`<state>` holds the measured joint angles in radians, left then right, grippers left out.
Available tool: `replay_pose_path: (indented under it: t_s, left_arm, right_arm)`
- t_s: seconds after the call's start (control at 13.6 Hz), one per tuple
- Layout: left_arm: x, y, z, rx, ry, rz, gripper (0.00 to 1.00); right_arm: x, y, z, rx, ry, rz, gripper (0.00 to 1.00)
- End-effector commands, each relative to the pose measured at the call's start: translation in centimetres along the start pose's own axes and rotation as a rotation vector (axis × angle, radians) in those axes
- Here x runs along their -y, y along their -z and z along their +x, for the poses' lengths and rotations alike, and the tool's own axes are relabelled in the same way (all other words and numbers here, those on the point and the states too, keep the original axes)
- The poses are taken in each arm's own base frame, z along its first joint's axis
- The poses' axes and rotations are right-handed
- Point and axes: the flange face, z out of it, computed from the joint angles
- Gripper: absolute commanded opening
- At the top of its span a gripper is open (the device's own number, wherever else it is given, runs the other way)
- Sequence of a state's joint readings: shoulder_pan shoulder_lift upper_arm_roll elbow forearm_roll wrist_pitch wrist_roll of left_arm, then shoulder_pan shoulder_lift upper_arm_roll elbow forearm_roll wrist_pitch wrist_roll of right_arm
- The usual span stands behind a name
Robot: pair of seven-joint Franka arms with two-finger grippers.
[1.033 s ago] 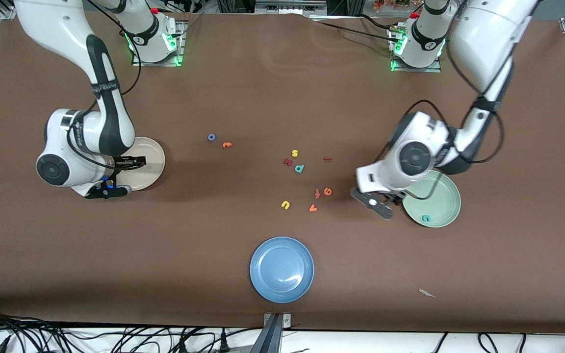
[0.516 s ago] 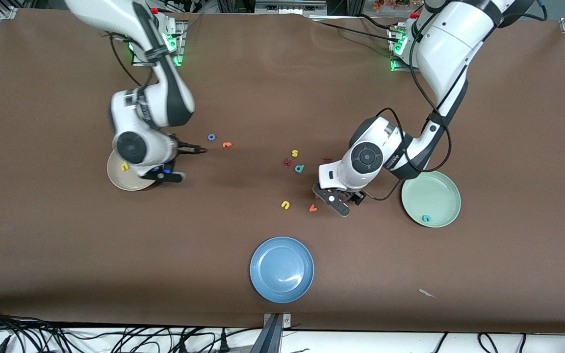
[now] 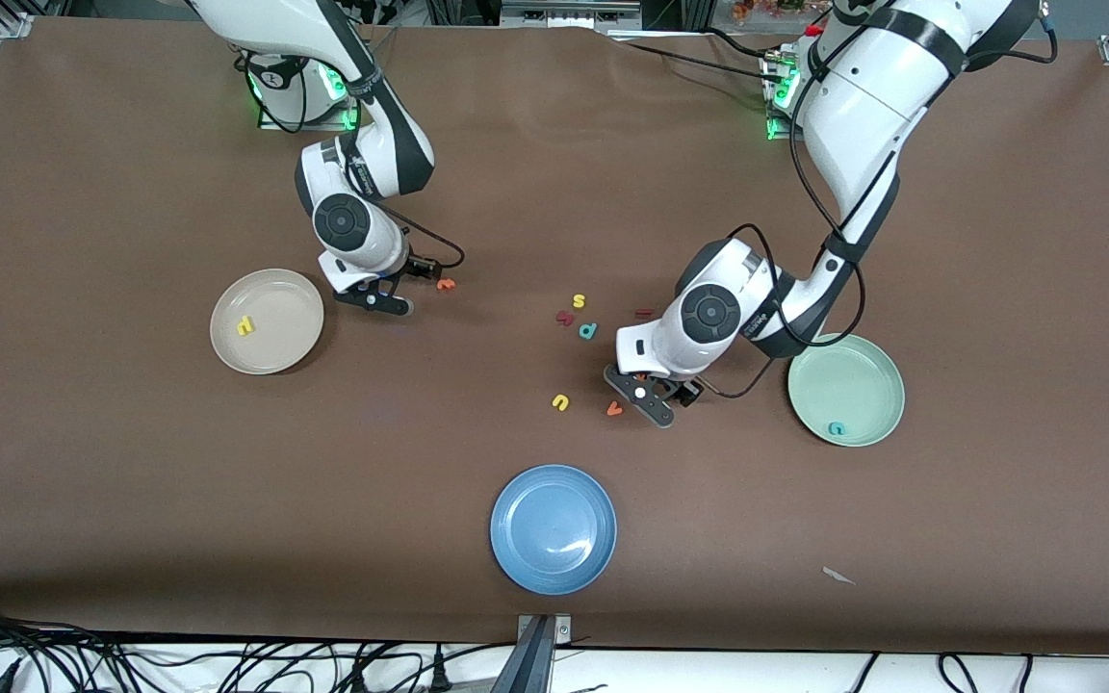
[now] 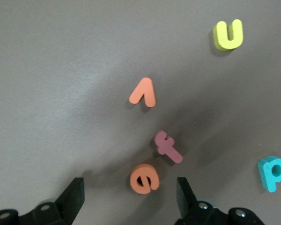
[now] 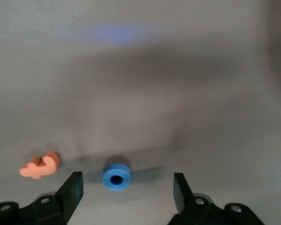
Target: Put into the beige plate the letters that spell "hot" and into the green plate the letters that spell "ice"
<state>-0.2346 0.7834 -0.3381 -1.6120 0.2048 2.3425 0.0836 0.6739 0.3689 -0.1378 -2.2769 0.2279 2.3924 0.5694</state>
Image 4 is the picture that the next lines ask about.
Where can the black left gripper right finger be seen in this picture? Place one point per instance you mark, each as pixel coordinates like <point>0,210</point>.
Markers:
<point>186,204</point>

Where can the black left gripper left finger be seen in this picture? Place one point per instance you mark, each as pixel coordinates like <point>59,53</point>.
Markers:
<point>68,204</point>

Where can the orange foam letter e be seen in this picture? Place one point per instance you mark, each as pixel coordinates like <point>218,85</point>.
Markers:
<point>134,180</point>

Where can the pink foam letter f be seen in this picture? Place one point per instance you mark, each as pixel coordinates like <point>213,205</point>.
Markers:
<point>168,147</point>

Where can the teal foam letter p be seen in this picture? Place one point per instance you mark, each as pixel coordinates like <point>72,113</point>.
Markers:
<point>264,168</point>

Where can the orange foam letter v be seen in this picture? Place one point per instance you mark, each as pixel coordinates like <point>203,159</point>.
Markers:
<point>146,84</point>

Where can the brown table cover sheet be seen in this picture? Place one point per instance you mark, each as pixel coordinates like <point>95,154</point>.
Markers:
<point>49,70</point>

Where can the yellow foam letter u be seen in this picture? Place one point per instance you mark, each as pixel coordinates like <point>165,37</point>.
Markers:
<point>227,44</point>

